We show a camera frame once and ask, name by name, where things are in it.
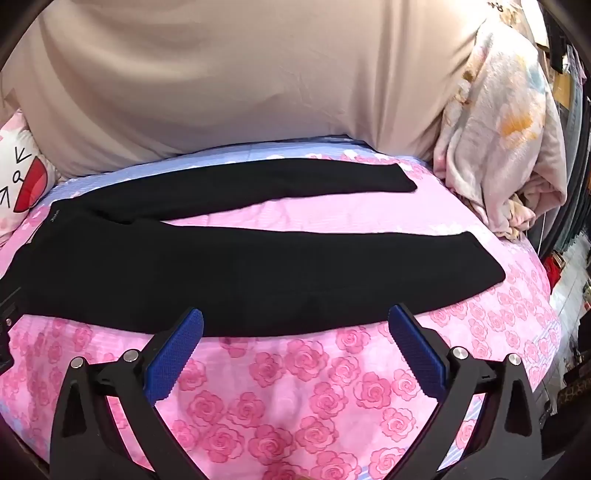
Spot pale floral blanket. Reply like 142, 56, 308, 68
431, 18, 570, 241

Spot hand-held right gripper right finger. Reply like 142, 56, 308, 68
388, 303, 561, 480

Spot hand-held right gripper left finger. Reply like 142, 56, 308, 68
50, 307, 206, 480

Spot cluttered shelf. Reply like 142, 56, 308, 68
534, 0, 591, 121

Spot white cat face pillow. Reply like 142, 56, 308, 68
0, 110, 59, 246

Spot red bag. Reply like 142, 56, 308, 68
544, 255, 568, 288

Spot black pants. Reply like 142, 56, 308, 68
0, 157, 507, 339

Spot leopard print item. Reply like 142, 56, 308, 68
555, 376, 591, 409

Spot pink rose bedsheet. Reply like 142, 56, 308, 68
0, 134, 570, 480

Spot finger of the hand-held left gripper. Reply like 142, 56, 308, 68
0, 286, 24, 376

